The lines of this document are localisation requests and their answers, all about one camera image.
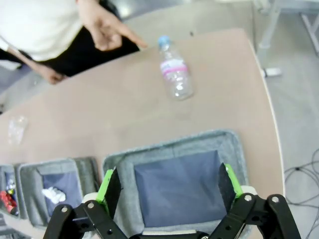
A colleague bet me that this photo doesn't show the person's left hand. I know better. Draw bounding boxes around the person's left hand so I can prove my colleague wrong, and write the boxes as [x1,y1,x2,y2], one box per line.
[81,4,148,52]

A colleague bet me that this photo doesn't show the black floor cable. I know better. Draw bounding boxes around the black floor cable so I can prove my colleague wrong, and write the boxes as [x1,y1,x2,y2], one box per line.
[284,148,319,239]

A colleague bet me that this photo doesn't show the person in white sweater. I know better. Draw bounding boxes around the person in white sweater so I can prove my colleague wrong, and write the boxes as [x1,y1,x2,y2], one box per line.
[0,0,140,78]

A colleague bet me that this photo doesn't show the person's right hand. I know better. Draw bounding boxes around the person's right hand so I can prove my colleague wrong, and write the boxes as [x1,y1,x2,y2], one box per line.
[39,66,68,85]

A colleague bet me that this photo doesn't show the clear bottle pink label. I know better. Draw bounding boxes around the clear bottle pink label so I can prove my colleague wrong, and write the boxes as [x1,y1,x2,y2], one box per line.
[159,35,195,102]

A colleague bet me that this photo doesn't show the person's right forearm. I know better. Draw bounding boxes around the person's right forearm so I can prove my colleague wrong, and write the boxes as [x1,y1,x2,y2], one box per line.
[6,47,48,75]

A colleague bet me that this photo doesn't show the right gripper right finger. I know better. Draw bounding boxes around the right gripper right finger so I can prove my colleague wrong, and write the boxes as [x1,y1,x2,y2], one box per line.
[210,163,302,239]

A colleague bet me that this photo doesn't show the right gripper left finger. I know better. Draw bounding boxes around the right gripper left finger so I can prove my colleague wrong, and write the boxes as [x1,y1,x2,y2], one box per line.
[43,166,130,239]

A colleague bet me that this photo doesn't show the white paper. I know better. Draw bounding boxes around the white paper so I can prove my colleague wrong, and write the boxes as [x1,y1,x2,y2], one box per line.
[41,186,67,204]

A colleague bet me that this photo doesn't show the small white floor object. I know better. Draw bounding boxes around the small white floor object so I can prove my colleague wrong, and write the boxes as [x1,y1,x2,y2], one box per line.
[263,67,283,78]

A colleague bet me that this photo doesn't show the crushed red can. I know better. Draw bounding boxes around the crushed red can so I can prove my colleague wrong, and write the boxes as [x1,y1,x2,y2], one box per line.
[0,190,18,214]

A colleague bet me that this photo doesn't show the crushed clear plastic bottle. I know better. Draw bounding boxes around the crushed clear plastic bottle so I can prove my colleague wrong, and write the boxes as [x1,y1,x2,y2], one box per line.
[7,116,28,145]

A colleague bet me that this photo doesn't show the person's left forearm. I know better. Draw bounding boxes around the person's left forearm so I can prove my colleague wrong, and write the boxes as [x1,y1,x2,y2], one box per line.
[76,0,103,13]

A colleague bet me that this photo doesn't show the grey fabric basket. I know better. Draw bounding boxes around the grey fabric basket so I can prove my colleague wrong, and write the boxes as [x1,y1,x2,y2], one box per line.
[16,156,100,230]
[102,128,250,235]
[0,164,19,217]

